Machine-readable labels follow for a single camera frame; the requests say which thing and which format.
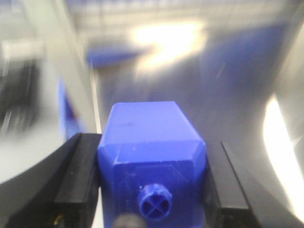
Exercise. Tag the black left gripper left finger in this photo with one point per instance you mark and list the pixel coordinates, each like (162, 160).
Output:
(61, 191)

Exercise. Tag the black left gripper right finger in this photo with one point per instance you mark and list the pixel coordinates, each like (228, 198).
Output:
(234, 198)

